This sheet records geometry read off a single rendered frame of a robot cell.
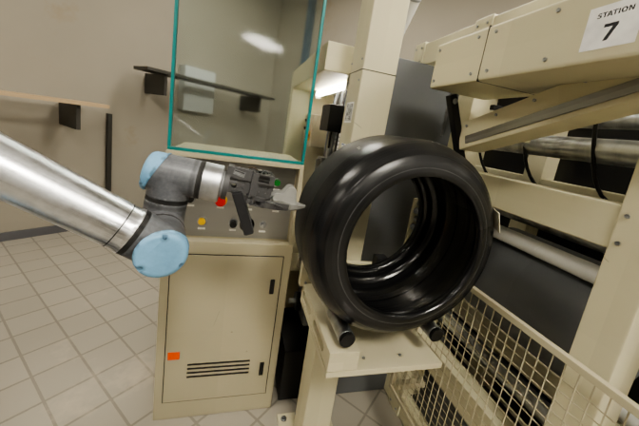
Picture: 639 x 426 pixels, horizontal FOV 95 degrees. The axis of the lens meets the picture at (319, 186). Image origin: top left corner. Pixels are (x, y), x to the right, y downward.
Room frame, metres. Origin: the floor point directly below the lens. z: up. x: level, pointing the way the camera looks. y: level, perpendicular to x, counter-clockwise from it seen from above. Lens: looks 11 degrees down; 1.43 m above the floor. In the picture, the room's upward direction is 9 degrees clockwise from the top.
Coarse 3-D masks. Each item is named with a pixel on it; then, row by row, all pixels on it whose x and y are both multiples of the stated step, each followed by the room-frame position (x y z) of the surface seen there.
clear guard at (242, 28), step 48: (192, 0) 1.15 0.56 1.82; (240, 0) 1.20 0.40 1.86; (288, 0) 1.25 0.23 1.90; (192, 48) 1.16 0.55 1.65; (240, 48) 1.20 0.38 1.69; (288, 48) 1.26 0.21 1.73; (192, 96) 1.16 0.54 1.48; (240, 96) 1.21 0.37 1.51; (288, 96) 1.26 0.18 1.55; (192, 144) 1.16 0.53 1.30; (240, 144) 1.21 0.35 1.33; (288, 144) 1.27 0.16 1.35
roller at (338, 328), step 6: (324, 306) 0.82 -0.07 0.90; (330, 312) 0.78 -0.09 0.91; (330, 318) 0.77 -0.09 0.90; (336, 318) 0.75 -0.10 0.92; (336, 324) 0.73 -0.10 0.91; (342, 324) 0.72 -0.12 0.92; (348, 324) 0.73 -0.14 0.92; (336, 330) 0.72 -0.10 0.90; (342, 330) 0.70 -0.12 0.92; (348, 330) 0.70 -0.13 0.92; (342, 336) 0.69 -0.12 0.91; (348, 336) 0.69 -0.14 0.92; (354, 336) 0.69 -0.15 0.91; (342, 342) 0.68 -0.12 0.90; (348, 342) 0.69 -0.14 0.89
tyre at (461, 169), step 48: (384, 144) 0.74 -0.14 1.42; (432, 144) 0.75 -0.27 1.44; (336, 192) 0.68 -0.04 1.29; (432, 192) 1.03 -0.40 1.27; (480, 192) 0.76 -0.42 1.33; (336, 240) 0.66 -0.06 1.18; (432, 240) 1.02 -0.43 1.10; (480, 240) 0.77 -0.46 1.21; (336, 288) 0.66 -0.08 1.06; (384, 288) 0.96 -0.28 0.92; (432, 288) 0.89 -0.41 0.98
